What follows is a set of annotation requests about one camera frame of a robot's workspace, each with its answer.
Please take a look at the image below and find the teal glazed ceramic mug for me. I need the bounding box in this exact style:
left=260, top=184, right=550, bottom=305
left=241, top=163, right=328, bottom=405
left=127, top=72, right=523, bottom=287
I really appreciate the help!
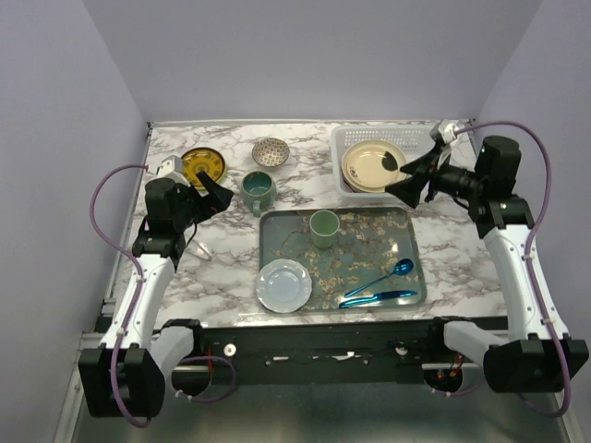
left=240, top=171, right=277, bottom=218

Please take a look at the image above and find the blue metallic knife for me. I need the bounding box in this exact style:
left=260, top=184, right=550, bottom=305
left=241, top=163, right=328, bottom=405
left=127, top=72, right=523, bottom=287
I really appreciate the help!
left=338, top=290, right=417, bottom=309

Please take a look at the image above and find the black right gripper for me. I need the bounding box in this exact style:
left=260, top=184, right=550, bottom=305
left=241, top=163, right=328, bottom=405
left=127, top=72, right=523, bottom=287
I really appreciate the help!
left=385, top=143, right=486, bottom=208

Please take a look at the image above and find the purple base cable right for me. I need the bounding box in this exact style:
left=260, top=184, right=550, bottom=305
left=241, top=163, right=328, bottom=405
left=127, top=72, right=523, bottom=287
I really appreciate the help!
left=431, top=373, right=490, bottom=399

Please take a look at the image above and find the yellow patterned plate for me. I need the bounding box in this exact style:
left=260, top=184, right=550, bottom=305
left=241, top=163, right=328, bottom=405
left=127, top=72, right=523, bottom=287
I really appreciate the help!
left=181, top=147, right=227, bottom=190

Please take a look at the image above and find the white perforated plastic bin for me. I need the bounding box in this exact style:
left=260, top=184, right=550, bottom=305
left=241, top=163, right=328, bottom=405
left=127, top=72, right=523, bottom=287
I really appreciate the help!
left=330, top=124, right=434, bottom=203

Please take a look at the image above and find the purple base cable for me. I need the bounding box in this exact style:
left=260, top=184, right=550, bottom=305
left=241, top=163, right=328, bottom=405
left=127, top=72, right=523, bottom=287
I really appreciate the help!
left=173, top=354, right=240, bottom=403
left=431, top=373, right=490, bottom=399

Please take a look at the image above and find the teal floral serving tray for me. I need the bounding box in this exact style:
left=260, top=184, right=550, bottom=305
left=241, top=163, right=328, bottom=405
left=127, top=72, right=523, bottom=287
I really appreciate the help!
left=259, top=207, right=427, bottom=313

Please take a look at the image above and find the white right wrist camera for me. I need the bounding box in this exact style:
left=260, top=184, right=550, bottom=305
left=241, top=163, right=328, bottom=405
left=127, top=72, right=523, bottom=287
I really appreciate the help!
left=429, top=120, right=459, bottom=167

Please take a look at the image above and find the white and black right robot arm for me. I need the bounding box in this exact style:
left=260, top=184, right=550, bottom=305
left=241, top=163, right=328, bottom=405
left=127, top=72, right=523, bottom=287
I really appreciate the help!
left=386, top=136, right=589, bottom=393

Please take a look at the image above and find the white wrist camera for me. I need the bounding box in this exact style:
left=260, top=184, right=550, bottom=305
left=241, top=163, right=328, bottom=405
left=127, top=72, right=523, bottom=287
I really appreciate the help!
left=147, top=155, right=190, bottom=188
left=429, top=120, right=459, bottom=167

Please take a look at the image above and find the light green ceramic cup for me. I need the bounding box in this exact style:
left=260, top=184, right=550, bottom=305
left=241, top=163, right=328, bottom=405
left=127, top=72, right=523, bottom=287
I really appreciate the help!
left=309, top=210, right=340, bottom=249

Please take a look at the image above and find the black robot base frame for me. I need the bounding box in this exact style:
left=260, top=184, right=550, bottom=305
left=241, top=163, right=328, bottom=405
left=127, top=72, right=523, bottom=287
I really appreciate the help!
left=193, top=318, right=472, bottom=386

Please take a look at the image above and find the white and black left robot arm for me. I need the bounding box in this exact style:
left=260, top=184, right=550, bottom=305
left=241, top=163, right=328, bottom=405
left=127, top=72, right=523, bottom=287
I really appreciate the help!
left=78, top=172, right=234, bottom=428

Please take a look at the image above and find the cream plate with black mark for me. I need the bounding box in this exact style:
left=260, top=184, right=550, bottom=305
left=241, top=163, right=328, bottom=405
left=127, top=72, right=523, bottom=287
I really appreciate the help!
left=341, top=139, right=407, bottom=193

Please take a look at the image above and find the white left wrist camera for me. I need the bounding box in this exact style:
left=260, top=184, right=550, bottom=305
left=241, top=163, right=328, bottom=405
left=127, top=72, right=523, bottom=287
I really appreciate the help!
left=147, top=155, right=190, bottom=188

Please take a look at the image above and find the patterned small ceramic bowl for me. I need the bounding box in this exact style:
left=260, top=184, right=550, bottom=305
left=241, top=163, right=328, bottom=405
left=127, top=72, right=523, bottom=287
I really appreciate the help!
left=251, top=138, right=290, bottom=167

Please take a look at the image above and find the light blue scalloped plate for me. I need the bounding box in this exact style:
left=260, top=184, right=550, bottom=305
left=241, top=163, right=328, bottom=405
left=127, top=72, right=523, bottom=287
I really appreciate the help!
left=256, top=258, right=313, bottom=314

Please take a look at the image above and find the blue metallic spoon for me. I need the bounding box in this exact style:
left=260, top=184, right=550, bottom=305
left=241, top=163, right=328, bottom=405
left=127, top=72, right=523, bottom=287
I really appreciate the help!
left=344, top=258, right=414, bottom=298

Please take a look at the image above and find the cream sweet bear plate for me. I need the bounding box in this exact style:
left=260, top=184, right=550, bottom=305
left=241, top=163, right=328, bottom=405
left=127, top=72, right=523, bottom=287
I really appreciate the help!
left=344, top=179, right=366, bottom=193

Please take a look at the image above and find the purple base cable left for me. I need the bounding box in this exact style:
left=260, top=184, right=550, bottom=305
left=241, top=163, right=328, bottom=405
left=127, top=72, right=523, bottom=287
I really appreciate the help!
left=173, top=354, right=240, bottom=403

